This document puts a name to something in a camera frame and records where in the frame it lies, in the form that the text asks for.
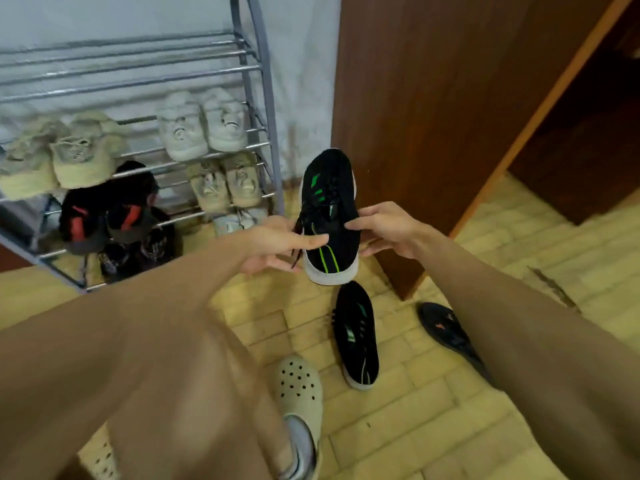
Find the person's right hand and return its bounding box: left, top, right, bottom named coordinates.
left=345, top=201, right=427, bottom=259

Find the person's left hand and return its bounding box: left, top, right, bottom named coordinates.
left=239, top=216, right=330, bottom=275

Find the black sneaker with green stripes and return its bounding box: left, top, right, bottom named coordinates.
left=331, top=281, right=380, bottom=392
left=291, top=148, right=362, bottom=287

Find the person's right forearm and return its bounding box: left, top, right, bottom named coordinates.
left=414, top=230, right=640, bottom=480

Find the person's left forearm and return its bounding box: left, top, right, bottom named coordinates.
left=0, top=230, right=251, bottom=480

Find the pale white blue shoe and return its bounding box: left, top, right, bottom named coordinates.
left=212, top=207, right=269, bottom=239

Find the beige sneaker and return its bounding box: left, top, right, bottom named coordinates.
left=223, top=152, right=264, bottom=209
left=186, top=160, right=231, bottom=214

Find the brown wooden door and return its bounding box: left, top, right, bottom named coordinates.
left=330, top=0, right=637, bottom=302

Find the black sandal with orange marks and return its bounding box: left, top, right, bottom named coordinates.
left=416, top=302, right=497, bottom=389

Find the white sneaker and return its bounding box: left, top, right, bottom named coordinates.
left=201, top=87, right=250, bottom=153
left=156, top=92, right=209, bottom=162

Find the beige perforated clog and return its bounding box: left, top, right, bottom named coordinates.
left=77, top=424, right=122, bottom=480
left=272, top=355, right=324, bottom=478

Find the black patterned shoe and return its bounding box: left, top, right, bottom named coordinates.
left=97, top=208, right=184, bottom=284

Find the grey metal shoe rack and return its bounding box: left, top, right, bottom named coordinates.
left=0, top=0, right=287, bottom=295

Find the black shoe with red stripe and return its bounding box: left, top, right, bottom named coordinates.
left=106, top=161, right=162, bottom=244
left=58, top=187, right=112, bottom=256

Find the person's left leg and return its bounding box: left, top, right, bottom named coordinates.
left=106, top=302, right=296, bottom=480

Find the khaki suede shoe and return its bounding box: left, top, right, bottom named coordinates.
left=0, top=119, right=60, bottom=202
left=49, top=110, right=128, bottom=190

